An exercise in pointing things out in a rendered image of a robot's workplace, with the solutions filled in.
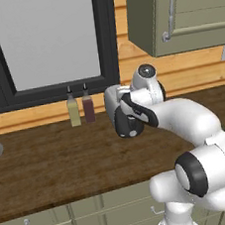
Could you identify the pale yellow oil bottle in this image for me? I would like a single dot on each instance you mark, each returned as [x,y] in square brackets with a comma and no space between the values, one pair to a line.
[74,112]

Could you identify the dark red vinegar bottle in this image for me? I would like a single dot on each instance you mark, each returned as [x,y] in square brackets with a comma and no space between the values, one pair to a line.
[88,109]

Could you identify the black framed window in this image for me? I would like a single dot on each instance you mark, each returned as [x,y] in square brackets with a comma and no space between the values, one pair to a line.
[106,35]

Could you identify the olive green wall cupboard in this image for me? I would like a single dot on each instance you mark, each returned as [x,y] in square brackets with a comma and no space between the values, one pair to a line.
[139,14]

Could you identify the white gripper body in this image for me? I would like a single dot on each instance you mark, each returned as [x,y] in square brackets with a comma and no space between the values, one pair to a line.
[111,99]

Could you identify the olive green cupboard door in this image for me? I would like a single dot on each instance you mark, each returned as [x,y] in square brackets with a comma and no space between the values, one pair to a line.
[197,4]

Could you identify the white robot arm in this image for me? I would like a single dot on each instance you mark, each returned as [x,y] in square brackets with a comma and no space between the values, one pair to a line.
[192,121]

